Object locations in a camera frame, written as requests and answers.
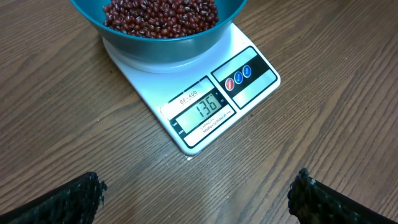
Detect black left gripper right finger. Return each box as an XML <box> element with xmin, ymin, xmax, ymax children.
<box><xmin>287</xmin><ymin>168</ymin><xmax>395</xmax><ymax>224</ymax></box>

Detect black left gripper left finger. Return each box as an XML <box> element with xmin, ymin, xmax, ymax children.
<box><xmin>1</xmin><ymin>172</ymin><xmax>108</xmax><ymax>224</ymax></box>

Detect white digital kitchen scale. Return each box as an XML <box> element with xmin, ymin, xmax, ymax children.
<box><xmin>103</xmin><ymin>24</ymin><xmax>281</xmax><ymax>156</ymax></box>

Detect teal blue bowl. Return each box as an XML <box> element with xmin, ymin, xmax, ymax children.
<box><xmin>70</xmin><ymin>0</ymin><xmax>247</xmax><ymax>63</ymax></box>

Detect red adzuki beans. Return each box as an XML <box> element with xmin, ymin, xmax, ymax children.
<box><xmin>103</xmin><ymin>0</ymin><xmax>219</xmax><ymax>39</ymax></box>

